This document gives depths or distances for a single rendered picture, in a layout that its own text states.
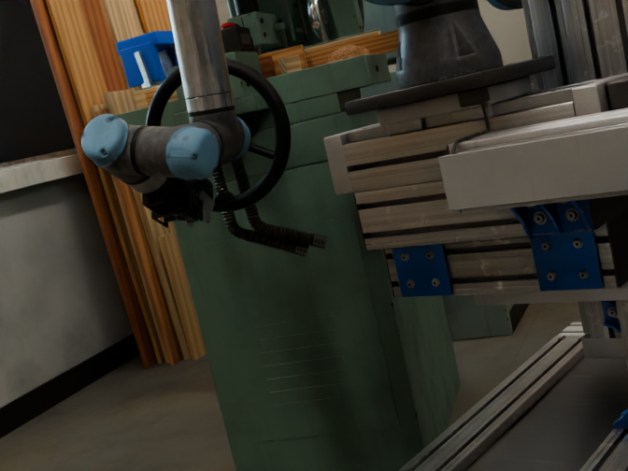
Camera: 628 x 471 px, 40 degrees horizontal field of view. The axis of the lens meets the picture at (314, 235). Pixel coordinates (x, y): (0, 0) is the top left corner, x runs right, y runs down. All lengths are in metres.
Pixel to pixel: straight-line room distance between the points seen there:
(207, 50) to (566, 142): 0.61
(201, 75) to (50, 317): 2.05
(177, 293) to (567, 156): 2.44
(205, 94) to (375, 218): 0.33
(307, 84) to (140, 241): 1.65
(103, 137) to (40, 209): 2.04
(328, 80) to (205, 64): 0.44
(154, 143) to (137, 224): 2.03
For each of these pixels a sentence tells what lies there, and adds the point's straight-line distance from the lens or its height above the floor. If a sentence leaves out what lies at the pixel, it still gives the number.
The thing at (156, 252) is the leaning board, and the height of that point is 0.43.
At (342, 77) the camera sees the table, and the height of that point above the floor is 0.87.
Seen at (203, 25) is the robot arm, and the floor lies 0.98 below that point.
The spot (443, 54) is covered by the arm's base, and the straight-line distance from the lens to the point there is 1.20.
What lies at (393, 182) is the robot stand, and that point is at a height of 0.69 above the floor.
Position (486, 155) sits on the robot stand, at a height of 0.72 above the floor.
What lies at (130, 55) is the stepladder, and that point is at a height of 1.11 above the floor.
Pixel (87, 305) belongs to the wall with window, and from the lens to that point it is 3.47.
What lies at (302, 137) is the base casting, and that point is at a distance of 1.78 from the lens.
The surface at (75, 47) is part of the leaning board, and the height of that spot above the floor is 1.24.
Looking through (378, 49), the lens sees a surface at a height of 0.91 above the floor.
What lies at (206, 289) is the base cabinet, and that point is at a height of 0.49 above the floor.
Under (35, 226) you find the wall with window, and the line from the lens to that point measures 3.31.
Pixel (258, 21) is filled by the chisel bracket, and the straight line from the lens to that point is 1.93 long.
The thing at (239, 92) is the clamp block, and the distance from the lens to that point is 1.71.
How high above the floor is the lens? 0.82
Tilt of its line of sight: 8 degrees down
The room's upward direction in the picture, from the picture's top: 13 degrees counter-clockwise
